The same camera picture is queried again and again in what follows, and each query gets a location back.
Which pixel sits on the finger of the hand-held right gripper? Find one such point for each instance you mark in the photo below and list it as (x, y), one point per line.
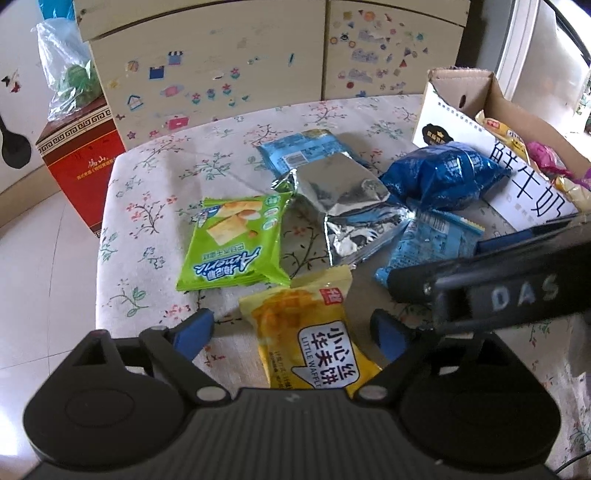
(521, 240)
(415, 281)

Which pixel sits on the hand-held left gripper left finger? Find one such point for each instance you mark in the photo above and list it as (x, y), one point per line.
(194, 332)

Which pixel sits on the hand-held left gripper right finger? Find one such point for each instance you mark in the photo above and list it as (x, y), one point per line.
(390, 332)

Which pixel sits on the light blue snack packet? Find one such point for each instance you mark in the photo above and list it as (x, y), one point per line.
(425, 244)
(295, 147)

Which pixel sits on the beige snack packet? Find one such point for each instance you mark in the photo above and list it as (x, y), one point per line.
(575, 191)

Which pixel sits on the pink snack packet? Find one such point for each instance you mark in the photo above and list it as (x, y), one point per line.
(547, 157)

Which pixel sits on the green cracker packet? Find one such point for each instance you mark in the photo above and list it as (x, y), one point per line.
(231, 249)

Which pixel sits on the blue foil snack bag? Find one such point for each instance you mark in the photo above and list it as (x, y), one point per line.
(443, 175)

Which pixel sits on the silver foil snack bag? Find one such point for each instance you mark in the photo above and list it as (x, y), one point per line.
(341, 198)

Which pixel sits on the cardboard box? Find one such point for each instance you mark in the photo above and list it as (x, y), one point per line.
(452, 92)

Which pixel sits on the floral tablecloth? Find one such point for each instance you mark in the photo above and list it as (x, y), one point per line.
(152, 194)

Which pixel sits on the white refrigerator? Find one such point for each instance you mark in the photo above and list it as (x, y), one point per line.
(540, 69)

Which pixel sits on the red patterned box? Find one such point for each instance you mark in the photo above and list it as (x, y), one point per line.
(78, 184)

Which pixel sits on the cream cabinet with stickers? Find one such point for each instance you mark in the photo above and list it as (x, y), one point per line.
(231, 69)

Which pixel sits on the clear plastic bag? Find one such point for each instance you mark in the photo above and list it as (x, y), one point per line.
(69, 78)

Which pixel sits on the blue plastic bag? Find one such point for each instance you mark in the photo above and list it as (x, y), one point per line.
(55, 8)

